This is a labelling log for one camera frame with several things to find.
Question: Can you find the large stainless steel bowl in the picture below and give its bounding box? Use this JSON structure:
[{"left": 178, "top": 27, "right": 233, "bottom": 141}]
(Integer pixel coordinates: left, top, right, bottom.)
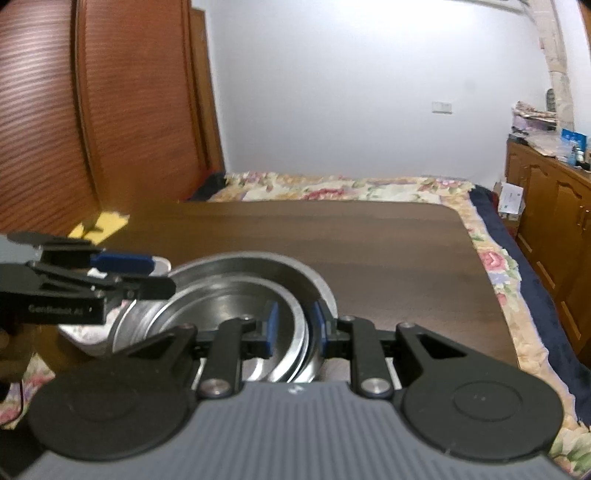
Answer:
[{"left": 111, "top": 251, "right": 336, "bottom": 385}]

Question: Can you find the white floral square plate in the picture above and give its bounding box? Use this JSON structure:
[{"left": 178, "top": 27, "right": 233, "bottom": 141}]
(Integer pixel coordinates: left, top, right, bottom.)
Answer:
[{"left": 58, "top": 256, "right": 172, "bottom": 360}]

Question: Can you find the blue box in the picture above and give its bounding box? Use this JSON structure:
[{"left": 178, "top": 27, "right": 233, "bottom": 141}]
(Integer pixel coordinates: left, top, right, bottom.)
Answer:
[{"left": 561, "top": 129, "right": 588, "bottom": 155}]

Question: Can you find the dark cloth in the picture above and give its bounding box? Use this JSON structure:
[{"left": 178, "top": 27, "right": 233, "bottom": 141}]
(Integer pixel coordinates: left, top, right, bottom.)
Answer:
[{"left": 189, "top": 171, "right": 228, "bottom": 202}]

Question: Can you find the dark blue bed sheet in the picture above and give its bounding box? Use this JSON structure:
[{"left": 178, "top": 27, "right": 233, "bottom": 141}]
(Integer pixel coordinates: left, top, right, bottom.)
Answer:
[{"left": 468, "top": 185, "right": 591, "bottom": 407}]

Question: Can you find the white paper box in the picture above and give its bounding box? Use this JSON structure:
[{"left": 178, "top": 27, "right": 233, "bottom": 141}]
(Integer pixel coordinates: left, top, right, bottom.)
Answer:
[{"left": 499, "top": 182, "right": 525, "bottom": 217}]

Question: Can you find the wooden cabinet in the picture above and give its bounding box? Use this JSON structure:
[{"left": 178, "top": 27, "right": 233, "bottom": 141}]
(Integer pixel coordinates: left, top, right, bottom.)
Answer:
[{"left": 505, "top": 138, "right": 591, "bottom": 356}]

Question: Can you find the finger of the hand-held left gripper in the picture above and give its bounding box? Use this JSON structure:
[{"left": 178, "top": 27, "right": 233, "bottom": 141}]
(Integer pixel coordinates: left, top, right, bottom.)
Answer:
[
  {"left": 28, "top": 261, "right": 177, "bottom": 303},
  {"left": 41, "top": 239, "right": 156, "bottom": 274}
]

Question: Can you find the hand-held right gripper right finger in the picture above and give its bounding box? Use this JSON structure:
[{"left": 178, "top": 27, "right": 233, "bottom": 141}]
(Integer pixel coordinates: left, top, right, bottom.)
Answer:
[{"left": 315, "top": 300, "right": 467, "bottom": 400}]

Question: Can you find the cluster of small bottles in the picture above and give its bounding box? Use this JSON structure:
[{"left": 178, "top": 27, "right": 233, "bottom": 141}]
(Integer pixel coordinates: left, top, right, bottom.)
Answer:
[{"left": 570, "top": 143, "right": 591, "bottom": 171}]

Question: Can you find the small stainless steel bowl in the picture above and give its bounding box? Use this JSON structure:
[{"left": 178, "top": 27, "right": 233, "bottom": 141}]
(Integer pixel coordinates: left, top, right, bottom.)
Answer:
[{"left": 152, "top": 288, "right": 301, "bottom": 383}]

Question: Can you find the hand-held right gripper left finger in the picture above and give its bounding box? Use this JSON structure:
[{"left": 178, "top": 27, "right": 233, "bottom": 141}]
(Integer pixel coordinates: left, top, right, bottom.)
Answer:
[{"left": 124, "top": 300, "right": 278, "bottom": 400}]

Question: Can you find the medium stainless steel bowl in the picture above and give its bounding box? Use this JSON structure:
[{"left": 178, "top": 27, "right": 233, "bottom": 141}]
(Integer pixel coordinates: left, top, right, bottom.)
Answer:
[{"left": 113, "top": 277, "right": 309, "bottom": 384}]

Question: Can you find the stack of folded cloths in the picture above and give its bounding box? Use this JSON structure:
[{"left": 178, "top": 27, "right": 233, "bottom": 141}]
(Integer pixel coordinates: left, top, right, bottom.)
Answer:
[{"left": 512, "top": 100, "right": 558, "bottom": 136}]

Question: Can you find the beige patterned curtain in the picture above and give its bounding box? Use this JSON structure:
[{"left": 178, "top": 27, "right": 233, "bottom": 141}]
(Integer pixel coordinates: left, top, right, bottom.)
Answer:
[{"left": 531, "top": 0, "right": 575, "bottom": 134}]

